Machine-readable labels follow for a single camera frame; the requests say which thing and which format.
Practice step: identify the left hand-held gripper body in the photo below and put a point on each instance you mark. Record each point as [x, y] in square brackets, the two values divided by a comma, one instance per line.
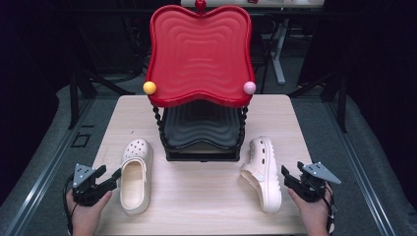
[83, 191]

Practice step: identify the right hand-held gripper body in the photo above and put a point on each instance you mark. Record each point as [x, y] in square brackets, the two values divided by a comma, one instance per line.
[311, 191]

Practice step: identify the cream clog shoe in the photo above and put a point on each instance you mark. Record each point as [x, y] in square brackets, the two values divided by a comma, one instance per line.
[134, 183]
[265, 177]

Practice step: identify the red and black shoe rack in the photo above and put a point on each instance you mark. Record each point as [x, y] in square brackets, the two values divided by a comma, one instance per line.
[200, 55]

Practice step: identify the person's right hand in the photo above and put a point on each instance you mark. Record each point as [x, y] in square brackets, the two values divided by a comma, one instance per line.
[316, 216]

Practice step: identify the person's left hand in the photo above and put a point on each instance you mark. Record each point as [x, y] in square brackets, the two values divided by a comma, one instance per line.
[85, 218]

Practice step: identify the black metal stand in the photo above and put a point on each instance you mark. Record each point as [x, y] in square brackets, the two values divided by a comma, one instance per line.
[74, 98]
[342, 101]

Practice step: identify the grey metal floor rail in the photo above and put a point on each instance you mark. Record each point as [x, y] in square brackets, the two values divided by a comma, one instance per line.
[49, 164]
[360, 177]

